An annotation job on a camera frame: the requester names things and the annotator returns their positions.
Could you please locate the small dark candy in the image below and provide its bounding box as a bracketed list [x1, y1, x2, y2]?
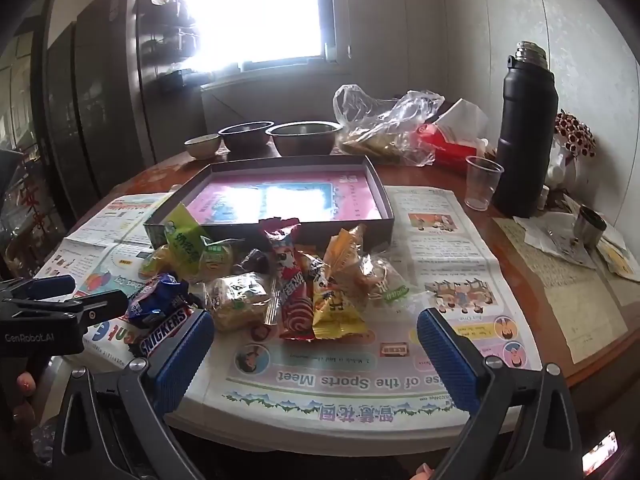
[240, 249, 273, 276]

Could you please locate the children cartoon newspaper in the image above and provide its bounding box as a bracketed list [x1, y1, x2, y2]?
[205, 185, 543, 433]

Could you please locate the beige paper sheet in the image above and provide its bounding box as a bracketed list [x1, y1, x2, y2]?
[492, 217, 628, 366]

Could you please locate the clear rice cracker packet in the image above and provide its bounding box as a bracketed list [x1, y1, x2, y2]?
[205, 272, 273, 331]

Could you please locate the clear pastry packet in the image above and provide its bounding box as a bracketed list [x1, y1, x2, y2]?
[357, 255, 423, 311]

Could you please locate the red header newspaper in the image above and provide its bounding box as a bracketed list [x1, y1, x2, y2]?
[37, 192, 176, 286]

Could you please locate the yellow paper packet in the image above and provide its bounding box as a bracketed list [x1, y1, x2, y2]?
[597, 237, 640, 281]

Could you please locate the yellow cake packet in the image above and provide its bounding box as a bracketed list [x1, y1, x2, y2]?
[137, 242, 181, 281]

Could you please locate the dark grey refrigerator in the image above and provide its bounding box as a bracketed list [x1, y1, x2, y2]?
[30, 0, 206, 221]

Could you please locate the brown chocolate bar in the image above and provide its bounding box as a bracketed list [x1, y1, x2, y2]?
[134, 305, 193, 361]

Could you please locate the steel flask cap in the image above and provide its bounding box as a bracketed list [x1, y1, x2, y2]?
[572, 205, 607, 250]

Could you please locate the grey cardboard box tray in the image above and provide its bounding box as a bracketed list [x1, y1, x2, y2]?
[143, 155, 396, 246]

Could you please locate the small ceramic bowl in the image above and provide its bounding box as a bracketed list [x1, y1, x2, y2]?
[184, 133, 221, 160]

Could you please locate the clear plastic cup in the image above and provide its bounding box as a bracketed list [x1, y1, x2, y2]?
[465, 155, 505, 212]

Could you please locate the red berry bouquet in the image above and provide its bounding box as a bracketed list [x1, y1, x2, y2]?
[542, 110, 598, 191]

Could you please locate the person's left hand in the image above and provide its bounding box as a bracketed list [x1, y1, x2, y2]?
[0, 370, 38, 461]

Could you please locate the red tissue box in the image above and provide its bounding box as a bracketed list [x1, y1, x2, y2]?
[415, 99, 490, 173]

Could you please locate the bright window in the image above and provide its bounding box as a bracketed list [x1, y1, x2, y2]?
[175, 0, 351, 73]

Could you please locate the red swirl candy packet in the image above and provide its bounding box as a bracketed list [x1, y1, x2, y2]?
[260, 217, 316, 341]

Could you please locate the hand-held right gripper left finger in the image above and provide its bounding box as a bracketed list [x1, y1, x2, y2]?
[50, 309, 217, 480]

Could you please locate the green snack packet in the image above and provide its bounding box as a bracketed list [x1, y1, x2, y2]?
[164, 202, 213, 281]

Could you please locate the green label cake packet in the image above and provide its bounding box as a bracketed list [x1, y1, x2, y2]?
[200, 240, 236, 281]

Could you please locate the clear plastic food bag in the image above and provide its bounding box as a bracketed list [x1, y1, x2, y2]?
[332, 84, 446, 167]

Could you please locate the blue cookie packet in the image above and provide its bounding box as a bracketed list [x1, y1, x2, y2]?
[124, 272, 191, 328]

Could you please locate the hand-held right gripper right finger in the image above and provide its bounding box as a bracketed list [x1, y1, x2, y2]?
[416, 307, 583, 480]

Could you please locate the crumpled white paper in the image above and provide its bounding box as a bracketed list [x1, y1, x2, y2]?
[515, 210, 598, 268]

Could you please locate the orange snack packet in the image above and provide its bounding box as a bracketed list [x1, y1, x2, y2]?
[322, 225, 371, 286]

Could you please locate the black thermos flask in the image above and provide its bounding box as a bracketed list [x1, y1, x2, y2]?
[492, 42, 558, 218]

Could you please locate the yellow cartoon snack packet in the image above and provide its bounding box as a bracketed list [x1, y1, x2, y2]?
[300, 255, 373, 343]

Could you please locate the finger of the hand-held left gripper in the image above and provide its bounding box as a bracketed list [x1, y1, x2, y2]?
[0, 288, 130, 333]
[0, 274, 77, 306]

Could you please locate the steel bowl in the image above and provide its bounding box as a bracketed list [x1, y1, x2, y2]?
[218, 121, 275, 153]
[265, 121, 345, 157]

